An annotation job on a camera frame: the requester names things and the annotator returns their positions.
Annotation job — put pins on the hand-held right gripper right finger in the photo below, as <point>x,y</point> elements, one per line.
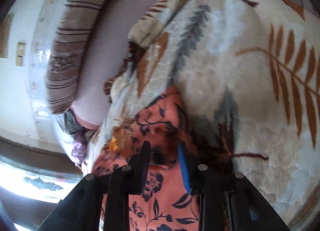
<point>184,171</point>

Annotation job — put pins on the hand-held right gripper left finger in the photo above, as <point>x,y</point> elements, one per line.
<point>142,168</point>

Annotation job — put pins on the orange floral blouse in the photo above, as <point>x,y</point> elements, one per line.
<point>162,208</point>

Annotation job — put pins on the purple cloth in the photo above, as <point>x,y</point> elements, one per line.
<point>78,151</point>

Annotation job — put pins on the grey satin pillow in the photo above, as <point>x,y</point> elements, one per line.
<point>71,123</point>

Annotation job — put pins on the stained glass window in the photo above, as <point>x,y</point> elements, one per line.
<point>37,183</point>

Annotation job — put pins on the cream leaf-print blanket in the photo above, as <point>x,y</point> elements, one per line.
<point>250,71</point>

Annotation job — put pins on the long striped floral pillow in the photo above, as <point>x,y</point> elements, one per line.
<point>72,46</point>

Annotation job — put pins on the wooden window frame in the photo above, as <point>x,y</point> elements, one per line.
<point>25,148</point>

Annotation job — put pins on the small beige wall switch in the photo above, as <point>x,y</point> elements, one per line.
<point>21,54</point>

